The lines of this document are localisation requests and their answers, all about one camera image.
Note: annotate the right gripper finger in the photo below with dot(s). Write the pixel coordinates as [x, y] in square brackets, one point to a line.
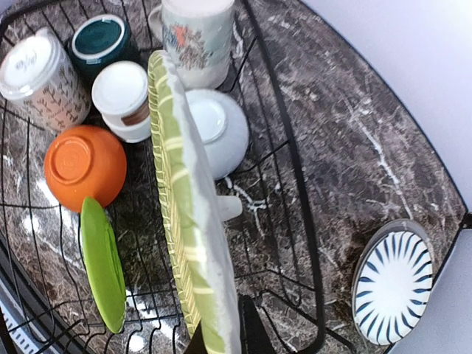
[253, 335]

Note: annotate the yellow woven pattern plate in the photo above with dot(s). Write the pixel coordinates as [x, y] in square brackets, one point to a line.
[194, 230]

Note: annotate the black white striped plate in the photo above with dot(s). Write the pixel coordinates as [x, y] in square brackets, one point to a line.
[392, 287]

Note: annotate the grey deer pattern plate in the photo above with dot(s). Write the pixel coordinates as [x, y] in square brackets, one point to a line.
[363, 258]

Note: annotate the lime green plate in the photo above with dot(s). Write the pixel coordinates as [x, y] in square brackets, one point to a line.
[103, 265]

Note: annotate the white ribbed bowl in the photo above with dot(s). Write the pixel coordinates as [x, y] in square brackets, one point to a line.
[223, 129]

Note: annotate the orange bowl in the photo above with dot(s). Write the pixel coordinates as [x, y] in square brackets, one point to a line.
[85, 161]

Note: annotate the white brown striped cup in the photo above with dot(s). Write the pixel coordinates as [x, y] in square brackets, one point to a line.
[120, 94]

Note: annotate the tall dragon pattern mug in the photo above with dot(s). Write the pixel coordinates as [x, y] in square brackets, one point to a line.
[197, 34]

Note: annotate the dark green cup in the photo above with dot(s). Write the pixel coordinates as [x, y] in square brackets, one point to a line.
[99, 42]

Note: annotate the white leaf pattern mug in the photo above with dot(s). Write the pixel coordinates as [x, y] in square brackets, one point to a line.
[38, 78]

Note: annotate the black wire dish rack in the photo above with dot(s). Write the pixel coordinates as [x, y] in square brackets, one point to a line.
[272, 244]

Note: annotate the white slotted cable duct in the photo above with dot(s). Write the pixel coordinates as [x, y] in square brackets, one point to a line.
[24, 336]

